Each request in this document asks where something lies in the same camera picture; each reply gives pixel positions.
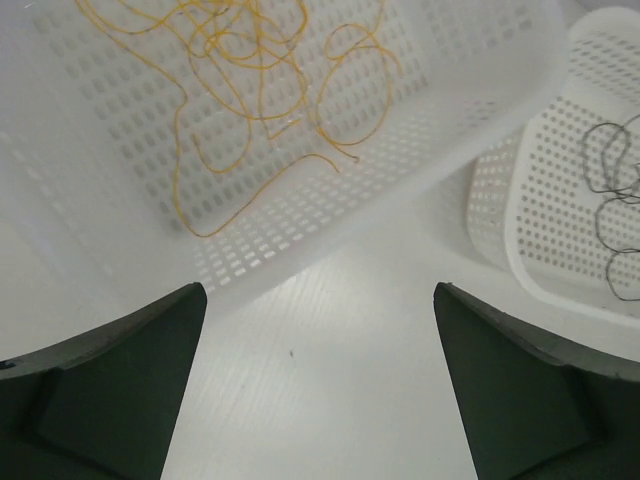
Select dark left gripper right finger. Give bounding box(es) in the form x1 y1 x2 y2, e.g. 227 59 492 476
434 283 639 479

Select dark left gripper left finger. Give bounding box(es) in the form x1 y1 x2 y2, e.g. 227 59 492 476
1 283 207 479

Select white middle perforated basket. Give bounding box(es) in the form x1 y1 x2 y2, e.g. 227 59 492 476
466 7 639 322

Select white left basket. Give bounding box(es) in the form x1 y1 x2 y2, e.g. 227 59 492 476
1 1 568 356

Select grey-black cables in middle basket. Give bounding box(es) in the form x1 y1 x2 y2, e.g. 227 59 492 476
582 113 640 304

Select yellow cables in left basket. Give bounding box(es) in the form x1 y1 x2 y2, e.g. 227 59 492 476
74 0 405 240

